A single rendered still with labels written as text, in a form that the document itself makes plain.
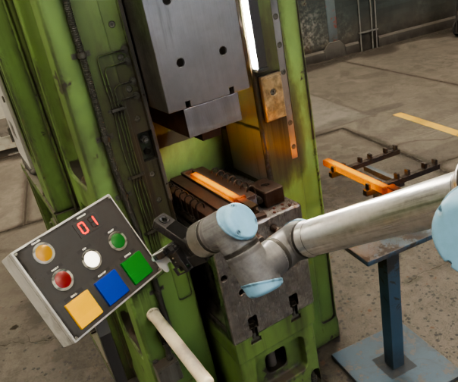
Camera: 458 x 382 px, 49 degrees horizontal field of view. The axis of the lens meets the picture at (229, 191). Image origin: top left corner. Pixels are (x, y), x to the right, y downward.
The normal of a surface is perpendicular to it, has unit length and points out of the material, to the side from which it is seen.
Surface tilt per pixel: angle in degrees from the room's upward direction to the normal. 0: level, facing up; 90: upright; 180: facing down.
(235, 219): 55
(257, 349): 90
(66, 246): 60
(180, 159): 90
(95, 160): 90
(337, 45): 90
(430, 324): 0
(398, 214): 79
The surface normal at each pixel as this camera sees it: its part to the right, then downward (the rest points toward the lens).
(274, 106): 0.50, 0.28
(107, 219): 0.61, -0.36
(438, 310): -0.18, -0.89
